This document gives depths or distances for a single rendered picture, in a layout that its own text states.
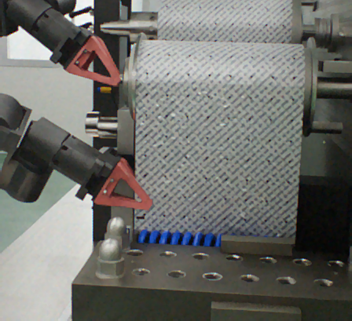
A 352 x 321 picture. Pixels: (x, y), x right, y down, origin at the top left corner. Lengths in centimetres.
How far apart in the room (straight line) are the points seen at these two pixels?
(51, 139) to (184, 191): 20
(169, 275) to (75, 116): 595
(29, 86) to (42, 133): 591
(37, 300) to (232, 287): 39
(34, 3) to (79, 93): 568
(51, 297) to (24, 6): 46
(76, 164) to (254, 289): 31
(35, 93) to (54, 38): 582
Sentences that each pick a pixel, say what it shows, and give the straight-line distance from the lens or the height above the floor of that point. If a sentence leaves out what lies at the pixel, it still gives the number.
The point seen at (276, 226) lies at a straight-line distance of 90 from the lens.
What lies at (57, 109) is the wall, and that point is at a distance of 673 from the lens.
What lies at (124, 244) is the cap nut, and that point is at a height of 104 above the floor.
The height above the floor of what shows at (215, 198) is 109.
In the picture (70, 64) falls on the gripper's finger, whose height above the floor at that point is 127.
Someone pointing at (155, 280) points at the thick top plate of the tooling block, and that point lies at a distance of 75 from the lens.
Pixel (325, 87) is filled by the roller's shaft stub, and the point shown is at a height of 125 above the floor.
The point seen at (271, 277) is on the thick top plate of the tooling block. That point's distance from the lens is 78.
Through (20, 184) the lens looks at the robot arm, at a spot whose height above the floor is 110.
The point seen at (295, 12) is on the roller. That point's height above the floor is 137.
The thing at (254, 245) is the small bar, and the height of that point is 104.
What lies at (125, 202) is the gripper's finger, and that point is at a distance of 90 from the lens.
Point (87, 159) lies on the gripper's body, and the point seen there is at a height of 114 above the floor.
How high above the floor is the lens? 131
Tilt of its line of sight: 10 degrees down
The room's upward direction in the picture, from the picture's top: 1 degrees clockwise
